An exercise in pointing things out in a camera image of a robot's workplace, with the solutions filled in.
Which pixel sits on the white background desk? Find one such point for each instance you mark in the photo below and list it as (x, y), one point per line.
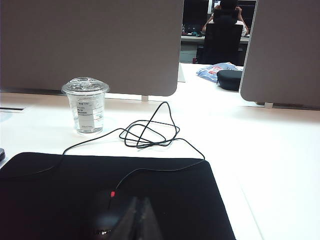
(190, 38)

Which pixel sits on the black oval zip pouch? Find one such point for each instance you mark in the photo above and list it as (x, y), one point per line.
(228, 80)

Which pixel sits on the seated person in white shirt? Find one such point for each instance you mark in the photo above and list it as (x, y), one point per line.
(228, 3)

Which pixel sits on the black mouse pad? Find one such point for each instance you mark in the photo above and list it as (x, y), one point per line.
(175, 195)

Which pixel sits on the white partition foot bracket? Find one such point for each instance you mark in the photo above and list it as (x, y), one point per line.
(145, 98)
(268, 105)

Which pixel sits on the black computer monitor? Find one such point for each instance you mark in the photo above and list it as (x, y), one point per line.
(195, 11)

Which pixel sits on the small clear cup, white label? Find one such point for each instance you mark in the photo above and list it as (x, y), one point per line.
(85, 110)

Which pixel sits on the blue white plastic bag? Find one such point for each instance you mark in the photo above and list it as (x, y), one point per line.
(207, 72)

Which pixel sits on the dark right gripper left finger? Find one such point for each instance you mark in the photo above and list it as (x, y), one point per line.
(131, 222)

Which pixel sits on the wide brown desk partition panel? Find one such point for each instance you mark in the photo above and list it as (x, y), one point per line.
(87, 42)

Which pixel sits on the black office chair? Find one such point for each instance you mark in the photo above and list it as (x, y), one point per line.
(222, 42)

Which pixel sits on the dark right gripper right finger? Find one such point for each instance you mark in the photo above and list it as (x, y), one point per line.
(150, 222)

